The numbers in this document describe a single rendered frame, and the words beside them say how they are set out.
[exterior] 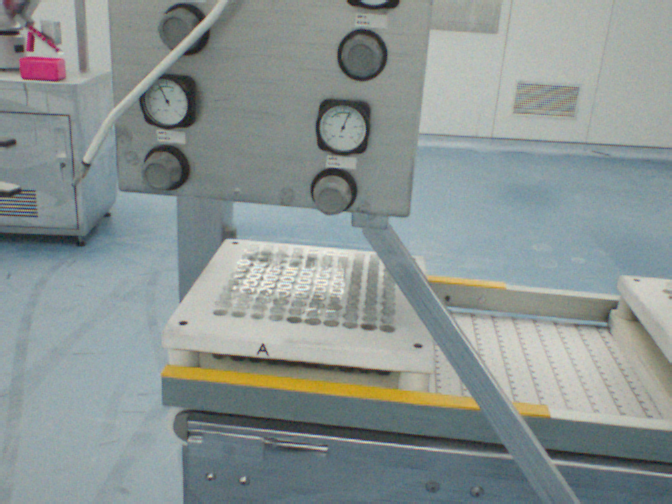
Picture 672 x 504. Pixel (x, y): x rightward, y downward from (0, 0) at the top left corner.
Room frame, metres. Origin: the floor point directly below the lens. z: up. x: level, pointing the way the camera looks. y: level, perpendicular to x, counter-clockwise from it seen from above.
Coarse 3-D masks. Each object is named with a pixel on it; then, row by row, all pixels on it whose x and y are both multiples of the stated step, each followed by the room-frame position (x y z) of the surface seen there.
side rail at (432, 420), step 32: (192, 384) 0.51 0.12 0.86; (224, 384) 0.51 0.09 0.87; (288, 416) 0.50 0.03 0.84; (320, 416) 0.50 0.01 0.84; (352, 416) 0.50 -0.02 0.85; (384, 416) 0.50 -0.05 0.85; (416, 416) 0.50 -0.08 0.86; (448, 416) 0.49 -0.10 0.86; (480, 416) 0.49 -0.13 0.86; (576, 416) 0.49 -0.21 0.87; (608, 416) 0.50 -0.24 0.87; (576, 448) 0.49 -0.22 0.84; (608, 448) 0.48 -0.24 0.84; (640, 448) 0.48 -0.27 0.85
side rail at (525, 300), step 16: (448, 288) 0.76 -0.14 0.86; (464, 288) 0.76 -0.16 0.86; (480, 288) 0.76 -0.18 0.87; (496, 288) 0.76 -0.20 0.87; (512, 288) 0.76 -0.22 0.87; (528, 288) 0.76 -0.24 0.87; (544, 288) 0.77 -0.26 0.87; (448, 304) 0.76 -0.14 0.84; (464, 304) 0.76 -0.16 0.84; (480, 304) 0.76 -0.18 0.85; (496, 304) 0.76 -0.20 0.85; (512, 304) 0.76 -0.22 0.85; (528, 304) 0.76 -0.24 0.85; (544, 304) 0.75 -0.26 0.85; (560, 304) 0.75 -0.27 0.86; (576, 304) 0.75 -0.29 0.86; (592, 304) 0.75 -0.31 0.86; (608, 304) 0.75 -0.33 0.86; (592, 320) 0.75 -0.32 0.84
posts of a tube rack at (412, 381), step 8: (176, 352) 0.53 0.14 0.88; (184, 352) 0.53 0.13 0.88; (192, 352) 0.53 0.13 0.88; (176, 360) 0.53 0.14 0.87; (184, 360) 0.53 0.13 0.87; (192, 360) 0.53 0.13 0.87; (400, 376) 0.53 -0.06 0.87; (408, 376) 0.52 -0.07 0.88; (416, 376) 0.52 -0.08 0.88; (424, 376) 0.52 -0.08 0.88; (400, 384) 0.53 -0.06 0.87; (408, 384) 0.52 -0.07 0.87; (416, 384) 0.52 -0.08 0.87; (424, 384) 0.52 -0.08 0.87
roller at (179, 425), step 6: (180, 414) 0.52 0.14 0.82; (186, 414) 0.52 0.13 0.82; (210, 414) 0.53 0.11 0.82; (180, 420) 0.52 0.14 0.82; (186, 420) 0.52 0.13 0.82; (174, 426) 0.52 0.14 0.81; (180, 426) 0.52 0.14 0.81; (186, 426) 0.52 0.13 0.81; (180, 432) 0.52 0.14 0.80; (186, 432) 0.52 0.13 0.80; (180, 438) 0.52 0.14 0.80; (186, 438) 0.52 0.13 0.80
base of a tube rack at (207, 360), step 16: (208, 368) 0.54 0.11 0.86; (224, 368) 0.55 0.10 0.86; (240, 368) 0.55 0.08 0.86; (256, 368) 0.55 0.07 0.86; (272, 368) 0.55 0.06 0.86; (288, 368) 0.55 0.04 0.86; (304, 368) 0.56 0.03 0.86; (320, 368) 0.56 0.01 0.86; (336, 368) 0.56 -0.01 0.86; (352, 384) 0.53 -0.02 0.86; (368, 384) 0.54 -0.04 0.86; (384, 384) 0.54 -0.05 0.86
